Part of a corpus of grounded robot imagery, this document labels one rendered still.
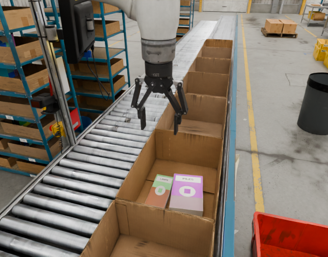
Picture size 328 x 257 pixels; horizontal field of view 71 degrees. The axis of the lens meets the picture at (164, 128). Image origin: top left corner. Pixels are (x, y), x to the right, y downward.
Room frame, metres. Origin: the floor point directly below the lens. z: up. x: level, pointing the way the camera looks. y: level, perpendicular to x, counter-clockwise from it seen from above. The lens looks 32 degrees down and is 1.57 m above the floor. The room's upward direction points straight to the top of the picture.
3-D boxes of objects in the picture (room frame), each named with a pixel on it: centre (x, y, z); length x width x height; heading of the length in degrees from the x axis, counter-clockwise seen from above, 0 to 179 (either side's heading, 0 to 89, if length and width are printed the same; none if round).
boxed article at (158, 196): (0.62, 0.01, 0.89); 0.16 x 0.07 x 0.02; 165
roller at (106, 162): (0.98, 0.32, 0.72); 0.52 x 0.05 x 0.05; 75
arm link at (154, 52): (0.61, 0.01, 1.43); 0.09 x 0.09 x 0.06
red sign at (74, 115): (1.20, 0.57, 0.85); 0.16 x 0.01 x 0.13; 165
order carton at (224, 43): (2.49, -0.57, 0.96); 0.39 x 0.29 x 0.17; 165
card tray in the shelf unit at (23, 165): (1.66, 1.10, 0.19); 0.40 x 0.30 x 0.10; 76
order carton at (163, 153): (0.60, -0.05, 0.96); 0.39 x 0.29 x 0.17; 165
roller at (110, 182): (0.85, 0.36, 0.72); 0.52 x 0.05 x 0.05; 75
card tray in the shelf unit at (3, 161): (1.78, 1.56, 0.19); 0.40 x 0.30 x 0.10; 73
